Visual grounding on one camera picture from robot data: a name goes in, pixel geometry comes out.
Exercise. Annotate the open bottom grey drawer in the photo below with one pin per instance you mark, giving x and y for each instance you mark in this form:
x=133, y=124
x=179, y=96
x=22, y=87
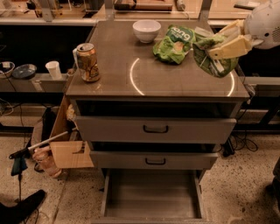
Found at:
x=151, y=197

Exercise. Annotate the white ceramic bowl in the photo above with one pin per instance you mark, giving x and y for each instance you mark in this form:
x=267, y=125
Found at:
x=146, y=30

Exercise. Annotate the orange soda can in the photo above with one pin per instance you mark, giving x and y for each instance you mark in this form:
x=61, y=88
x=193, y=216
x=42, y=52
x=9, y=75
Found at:
x=85, y=58

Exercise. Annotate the grey drawer cabinet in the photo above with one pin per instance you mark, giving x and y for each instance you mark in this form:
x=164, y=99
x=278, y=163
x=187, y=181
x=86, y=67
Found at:
x=134, y=83

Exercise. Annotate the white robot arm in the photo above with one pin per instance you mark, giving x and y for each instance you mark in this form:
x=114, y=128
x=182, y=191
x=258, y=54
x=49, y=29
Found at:
x=260, y=29

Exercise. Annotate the top grey drawer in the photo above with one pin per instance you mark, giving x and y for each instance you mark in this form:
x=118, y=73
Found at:
x=155, y=129

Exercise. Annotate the dark round plate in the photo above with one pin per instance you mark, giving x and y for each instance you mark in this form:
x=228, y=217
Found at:
x=24, y=72

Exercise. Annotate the green jalapeno chip bag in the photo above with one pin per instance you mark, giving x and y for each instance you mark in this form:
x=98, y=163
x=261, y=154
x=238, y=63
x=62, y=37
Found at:
x=206, y=40

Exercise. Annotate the green chip bag behind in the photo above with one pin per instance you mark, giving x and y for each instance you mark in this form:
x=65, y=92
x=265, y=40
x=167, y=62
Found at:
x=175, y=45

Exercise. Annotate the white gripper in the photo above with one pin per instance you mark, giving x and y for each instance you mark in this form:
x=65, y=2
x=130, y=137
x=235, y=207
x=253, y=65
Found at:
x=262, y=28

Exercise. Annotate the white paper cup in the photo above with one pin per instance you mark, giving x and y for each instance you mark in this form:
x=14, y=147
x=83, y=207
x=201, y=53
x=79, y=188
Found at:
x=53, y=68

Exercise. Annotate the brown cardboard box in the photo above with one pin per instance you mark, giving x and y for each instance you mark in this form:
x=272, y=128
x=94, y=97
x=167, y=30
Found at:
x=68, y=151

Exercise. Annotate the clear plastic bottle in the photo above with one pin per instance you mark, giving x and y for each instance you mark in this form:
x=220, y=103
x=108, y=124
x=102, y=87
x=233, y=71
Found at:
x=45, y=162

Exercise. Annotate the grabber stick tool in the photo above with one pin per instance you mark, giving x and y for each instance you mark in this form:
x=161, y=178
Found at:
x=22, y=152

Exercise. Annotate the middle grey drawer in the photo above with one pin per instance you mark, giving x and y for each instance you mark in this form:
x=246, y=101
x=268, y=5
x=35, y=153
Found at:
x=153, y=160

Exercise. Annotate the small bowl at left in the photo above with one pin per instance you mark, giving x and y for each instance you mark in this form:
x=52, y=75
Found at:
x=6, y=69

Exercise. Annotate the dark flat board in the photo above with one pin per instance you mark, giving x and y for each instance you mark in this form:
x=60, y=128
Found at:
x=248, y=4

